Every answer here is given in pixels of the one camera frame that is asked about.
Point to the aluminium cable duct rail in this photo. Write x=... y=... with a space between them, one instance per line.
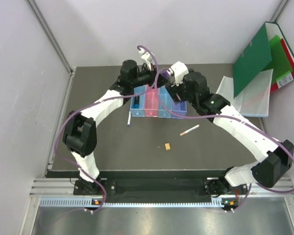
x=61 y=193

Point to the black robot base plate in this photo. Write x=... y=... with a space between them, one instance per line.
x=193 y=182

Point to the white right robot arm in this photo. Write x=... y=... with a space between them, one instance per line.
x=272 y=157

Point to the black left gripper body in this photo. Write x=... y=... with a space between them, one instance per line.
x=144 y=77

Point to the light blue drawer bin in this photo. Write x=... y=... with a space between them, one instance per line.
x=167 y=101

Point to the pink plastic drawer bin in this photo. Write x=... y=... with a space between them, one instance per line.
x=151 y=103

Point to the white marker blue cap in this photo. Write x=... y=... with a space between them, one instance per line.
x=129 y=118

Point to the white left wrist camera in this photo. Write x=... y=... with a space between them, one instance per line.
x=146 y=57

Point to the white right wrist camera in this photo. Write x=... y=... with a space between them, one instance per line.
x=178 y=70

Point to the purple plastic drawer bin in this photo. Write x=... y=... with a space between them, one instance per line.
x=180 y=109

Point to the translucent light blue folder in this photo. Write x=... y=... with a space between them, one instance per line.
x=253 y=101

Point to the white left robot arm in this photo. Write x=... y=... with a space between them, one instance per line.
x=80 y=133

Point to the black highlighter blue cap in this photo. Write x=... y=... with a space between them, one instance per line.
x=136 y=102

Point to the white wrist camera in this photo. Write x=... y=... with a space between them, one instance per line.
x=178 y=70
x=146 y=57

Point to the red folder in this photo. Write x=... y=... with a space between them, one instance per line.
x=282 y=64

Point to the orange eraser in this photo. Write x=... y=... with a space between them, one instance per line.
x=167 y=146

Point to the white marker pink cap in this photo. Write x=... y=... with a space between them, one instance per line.
x=189 y=130

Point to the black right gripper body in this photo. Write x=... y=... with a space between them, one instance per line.
x=181 y=91

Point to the black highlighter purple cap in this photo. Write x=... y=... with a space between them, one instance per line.
x=165 y=73

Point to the green binder folder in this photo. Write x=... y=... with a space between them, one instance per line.
x=256 y=57

